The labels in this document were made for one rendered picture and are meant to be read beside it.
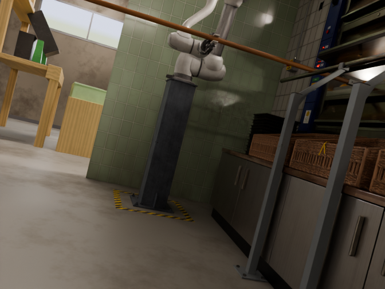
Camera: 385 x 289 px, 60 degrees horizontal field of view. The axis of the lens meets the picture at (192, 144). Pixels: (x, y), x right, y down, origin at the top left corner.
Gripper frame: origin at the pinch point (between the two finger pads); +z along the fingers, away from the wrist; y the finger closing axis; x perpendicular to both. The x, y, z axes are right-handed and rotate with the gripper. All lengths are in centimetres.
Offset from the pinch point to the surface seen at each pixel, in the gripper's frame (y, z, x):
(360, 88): 26, 87, -38
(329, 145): 47, 63, -48
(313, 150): 50, 51, -49
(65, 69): -13, -622, 189
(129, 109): 50, -124, 36
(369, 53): -18, 10, -94
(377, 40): -20, 26, -86
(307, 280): 98, 87, -37
